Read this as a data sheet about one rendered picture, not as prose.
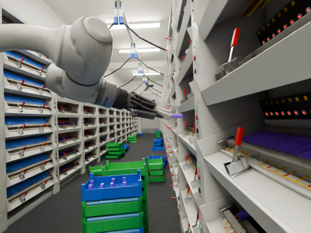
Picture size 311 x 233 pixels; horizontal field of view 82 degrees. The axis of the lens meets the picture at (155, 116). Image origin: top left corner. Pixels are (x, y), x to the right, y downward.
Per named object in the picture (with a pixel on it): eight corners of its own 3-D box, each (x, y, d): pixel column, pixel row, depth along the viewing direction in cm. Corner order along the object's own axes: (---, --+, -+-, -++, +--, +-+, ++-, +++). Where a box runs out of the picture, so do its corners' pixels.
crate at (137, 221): (82, 234, 87) (81, 217, 87) (91, 212, 107) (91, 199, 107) (143, 227, 91) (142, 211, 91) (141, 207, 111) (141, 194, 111)
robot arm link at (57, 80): (90, 111, 62) (101, 92, 52) (40, 97, 55) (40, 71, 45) (96, 87, 67) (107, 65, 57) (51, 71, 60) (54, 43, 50)
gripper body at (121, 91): (110, 97, 68) (132, 105, 72) (109, 112, 62) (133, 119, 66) (118, 82, 64) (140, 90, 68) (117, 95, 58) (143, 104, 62)
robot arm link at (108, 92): (92, 109, 60) (109, 114, 62) (101, 88, 55) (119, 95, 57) (95, 94, 66) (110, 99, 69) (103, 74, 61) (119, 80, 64)
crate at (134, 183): (81, 201, 87) (80, 185, 87) (90, 186, 107) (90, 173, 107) (142, 196, 91) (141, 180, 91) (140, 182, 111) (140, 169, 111)
